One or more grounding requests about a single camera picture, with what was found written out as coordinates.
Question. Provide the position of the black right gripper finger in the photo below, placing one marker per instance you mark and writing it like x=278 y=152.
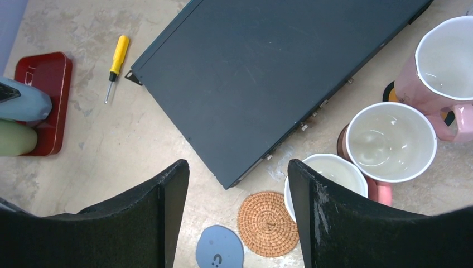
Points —
x=136 y=228
x=8 y=93
x=339 y=228

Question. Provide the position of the light blue mug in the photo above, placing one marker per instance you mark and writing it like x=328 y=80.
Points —
x=32 y=105

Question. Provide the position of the green cup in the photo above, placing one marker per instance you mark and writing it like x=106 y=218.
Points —
x=16 y=139

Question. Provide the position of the white cup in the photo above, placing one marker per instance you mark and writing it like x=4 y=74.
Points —
x=339 y=171

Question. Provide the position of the woven cork coaster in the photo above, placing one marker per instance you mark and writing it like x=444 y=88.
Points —
x=265 y=226

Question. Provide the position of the blue grey smiley coaster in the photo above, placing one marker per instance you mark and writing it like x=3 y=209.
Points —
x=219 y=247

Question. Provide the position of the pink mug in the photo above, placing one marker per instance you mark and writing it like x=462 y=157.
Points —
x=389 y=143
x=437 y=79

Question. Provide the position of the orange smiley coaster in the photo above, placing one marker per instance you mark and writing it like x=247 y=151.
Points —
x=389 y=95

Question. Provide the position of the pink mug front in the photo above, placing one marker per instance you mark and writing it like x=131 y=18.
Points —
x=437 y=79

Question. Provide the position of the dark flat metal box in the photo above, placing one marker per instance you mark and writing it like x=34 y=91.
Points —
x=238 y=77

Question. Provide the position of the yellow handled screwdriver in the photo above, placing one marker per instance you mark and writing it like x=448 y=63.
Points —
x=118 y=59

